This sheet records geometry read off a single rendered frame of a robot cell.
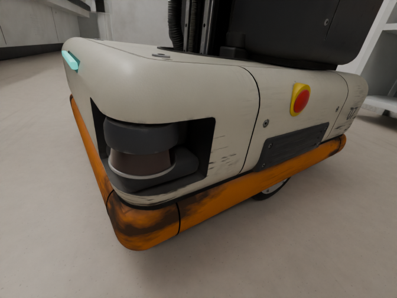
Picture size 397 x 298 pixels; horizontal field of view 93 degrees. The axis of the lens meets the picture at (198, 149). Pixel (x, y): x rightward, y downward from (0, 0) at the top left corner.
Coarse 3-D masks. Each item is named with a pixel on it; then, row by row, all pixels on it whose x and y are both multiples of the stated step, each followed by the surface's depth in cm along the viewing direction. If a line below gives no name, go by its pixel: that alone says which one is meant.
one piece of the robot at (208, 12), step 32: (192, 0) 44; (224, 0) 42; (256, 0) 38; (288, 0) 33; (320, 0) 30; (352, 0) 32; (192, 32) 46; (224, 32) 45; (256, 32) 39; (288, 32) 34; (320, 32) 32; (352, 32) 37; (288, 64) 38; (320, 64) 41
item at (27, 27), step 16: (0, 0) 156; (16, 0) 176; (32, 0) 204; (0, 16) 155; (16, 16) 175; (32, 16) 203; (48, 16) 239; (64, 16) 291; (0, 32) 154; (16, 32) 175; (32, 32) 202; (48, 32) 238; (64, 32) 289; (0, 48) 157; (16, 48) 178; (32, 48) 205; (48, 48) 242
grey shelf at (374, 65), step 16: (384, 16) 103; (384, 32) 105; (368, 48) 111; (384, 48) 114; (368, 64) 113; (384, 64) 120; (368, 80) 123; (384, 80) 127; (368, 96) 120; (384, 96) 129; (384, 112) 138
